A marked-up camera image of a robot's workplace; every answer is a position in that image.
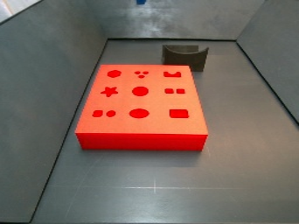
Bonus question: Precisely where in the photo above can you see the blue rectangular bar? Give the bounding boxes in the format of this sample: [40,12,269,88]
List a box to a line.
[137,0,146,4]

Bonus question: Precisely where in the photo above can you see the red shape-sorting board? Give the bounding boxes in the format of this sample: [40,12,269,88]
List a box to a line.
[75,65,209,151]

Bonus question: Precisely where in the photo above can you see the black curved fixture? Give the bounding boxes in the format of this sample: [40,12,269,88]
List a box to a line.
[163,45,210,72]

